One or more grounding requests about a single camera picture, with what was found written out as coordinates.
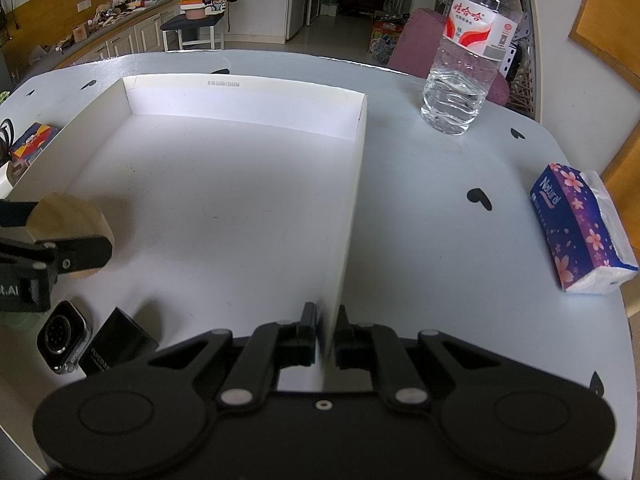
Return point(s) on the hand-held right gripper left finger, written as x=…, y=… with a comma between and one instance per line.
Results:
x=300, y=340

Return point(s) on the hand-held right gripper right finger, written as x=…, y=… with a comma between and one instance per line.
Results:
x=350, y=345

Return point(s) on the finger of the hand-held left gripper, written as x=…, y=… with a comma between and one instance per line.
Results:
x=75, y=252
x=15, y=212

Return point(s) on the white wall charger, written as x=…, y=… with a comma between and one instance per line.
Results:
x=6, y=180

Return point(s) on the light wooden block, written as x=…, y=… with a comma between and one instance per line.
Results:
x=65, y=215

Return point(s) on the black smart watch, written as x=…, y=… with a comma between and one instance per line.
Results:
x=62, y=337

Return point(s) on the colourful card box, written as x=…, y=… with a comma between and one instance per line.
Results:
x=32, y=142

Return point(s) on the black wall charger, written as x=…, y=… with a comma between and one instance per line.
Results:
x=117, y=342

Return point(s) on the white cardboard tray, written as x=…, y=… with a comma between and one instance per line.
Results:
x=215, y=200

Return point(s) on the cream counter cabinet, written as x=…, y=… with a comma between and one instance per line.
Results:
x=125, y=40

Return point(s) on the pile of small counter clutter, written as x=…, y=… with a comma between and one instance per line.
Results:
x=110, y=12

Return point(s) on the purple floral tissue pack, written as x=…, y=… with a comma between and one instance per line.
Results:
x=575, y=225

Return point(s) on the dark blue stool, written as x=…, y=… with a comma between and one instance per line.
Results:
x=192, y=22

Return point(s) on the pink lunch container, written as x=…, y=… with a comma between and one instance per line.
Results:
x=192, y=6

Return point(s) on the clear plastic water bottle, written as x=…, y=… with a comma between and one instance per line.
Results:
x=460, y=85

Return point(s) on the pink upholstered chair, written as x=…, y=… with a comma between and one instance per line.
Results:
x=410, y=40

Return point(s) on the colourful toy box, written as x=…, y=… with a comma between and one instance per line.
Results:
x=387, y=35

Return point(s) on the white refrigerator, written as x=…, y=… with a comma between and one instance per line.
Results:
x=297, y=5

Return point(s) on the white wall outlet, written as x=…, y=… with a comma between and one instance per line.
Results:
x=85, y=6

